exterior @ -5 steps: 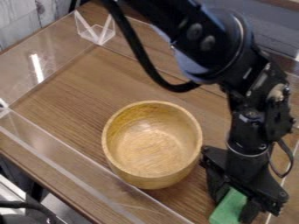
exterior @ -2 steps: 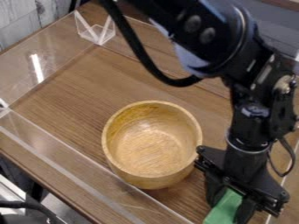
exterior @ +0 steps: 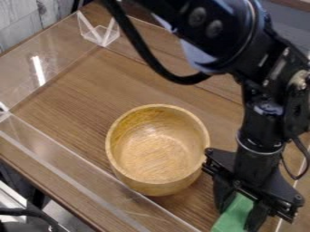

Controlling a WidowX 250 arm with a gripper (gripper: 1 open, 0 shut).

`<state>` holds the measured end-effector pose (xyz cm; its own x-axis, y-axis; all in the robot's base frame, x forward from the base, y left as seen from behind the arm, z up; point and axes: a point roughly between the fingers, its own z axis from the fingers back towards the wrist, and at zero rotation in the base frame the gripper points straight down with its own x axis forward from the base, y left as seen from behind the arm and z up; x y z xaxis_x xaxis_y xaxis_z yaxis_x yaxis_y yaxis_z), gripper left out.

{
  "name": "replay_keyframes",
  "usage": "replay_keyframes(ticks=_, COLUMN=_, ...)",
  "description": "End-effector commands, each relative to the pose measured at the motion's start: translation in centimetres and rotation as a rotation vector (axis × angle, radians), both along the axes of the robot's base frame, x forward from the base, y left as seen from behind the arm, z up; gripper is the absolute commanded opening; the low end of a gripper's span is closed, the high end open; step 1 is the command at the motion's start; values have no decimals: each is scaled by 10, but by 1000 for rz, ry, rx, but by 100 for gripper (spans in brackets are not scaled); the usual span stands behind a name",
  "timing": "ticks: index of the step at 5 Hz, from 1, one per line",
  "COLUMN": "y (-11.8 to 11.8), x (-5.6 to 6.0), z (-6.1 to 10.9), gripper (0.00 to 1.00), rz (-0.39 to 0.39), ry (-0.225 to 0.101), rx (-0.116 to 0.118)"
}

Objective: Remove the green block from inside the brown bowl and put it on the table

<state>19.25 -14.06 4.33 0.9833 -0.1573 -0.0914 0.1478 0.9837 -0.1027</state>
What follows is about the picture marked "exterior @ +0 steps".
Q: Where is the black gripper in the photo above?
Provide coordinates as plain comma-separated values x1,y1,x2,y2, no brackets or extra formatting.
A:
201,133,304,232

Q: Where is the green rectangular block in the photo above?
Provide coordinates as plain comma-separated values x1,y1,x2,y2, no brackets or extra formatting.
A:
211,194,252,232

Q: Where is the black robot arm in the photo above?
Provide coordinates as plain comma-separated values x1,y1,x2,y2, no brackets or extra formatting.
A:
136,0,310,232

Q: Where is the brown wooden bowl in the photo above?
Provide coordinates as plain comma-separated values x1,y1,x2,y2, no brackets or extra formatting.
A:
105,104,211,197

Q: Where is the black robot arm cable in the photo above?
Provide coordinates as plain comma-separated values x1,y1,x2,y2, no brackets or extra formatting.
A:
100,0,213,86

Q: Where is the clear acrylic corner bracket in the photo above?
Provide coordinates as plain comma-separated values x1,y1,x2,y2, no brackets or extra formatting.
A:
76,11,120,47

